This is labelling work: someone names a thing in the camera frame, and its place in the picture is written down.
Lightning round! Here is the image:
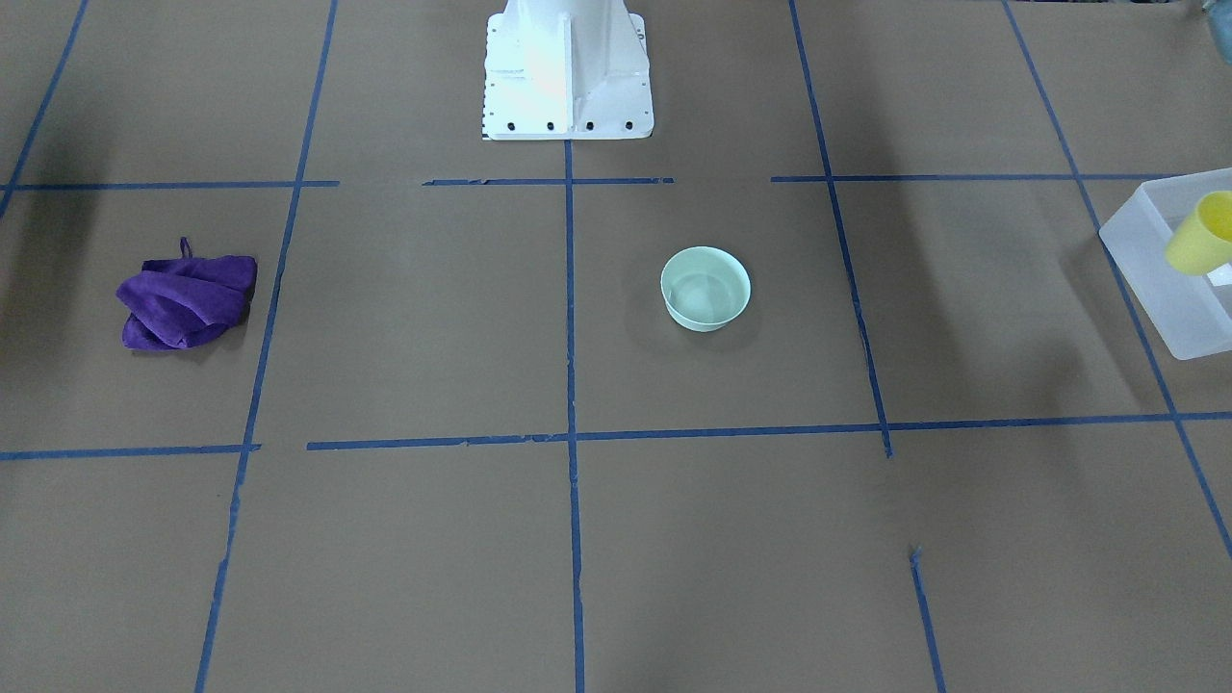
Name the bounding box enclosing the mint green bowl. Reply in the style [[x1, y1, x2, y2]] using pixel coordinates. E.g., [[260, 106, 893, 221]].
[[659, 245, 752, 333]]

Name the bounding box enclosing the yellow plastic cup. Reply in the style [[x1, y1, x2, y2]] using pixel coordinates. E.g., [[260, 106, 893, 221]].
[[1165, 192, 1231, 276]]

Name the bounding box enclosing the purple cloth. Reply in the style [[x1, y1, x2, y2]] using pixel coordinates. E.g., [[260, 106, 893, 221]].
[[115, 237, 257, 351]]

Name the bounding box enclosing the white camera pedestal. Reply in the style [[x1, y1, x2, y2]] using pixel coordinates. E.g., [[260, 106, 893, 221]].
[[480, 1, 655, 141]]

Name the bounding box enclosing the clear plastic storage box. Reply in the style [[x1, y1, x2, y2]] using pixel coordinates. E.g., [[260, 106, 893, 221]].
[[1099, 169, 1231, 360]]

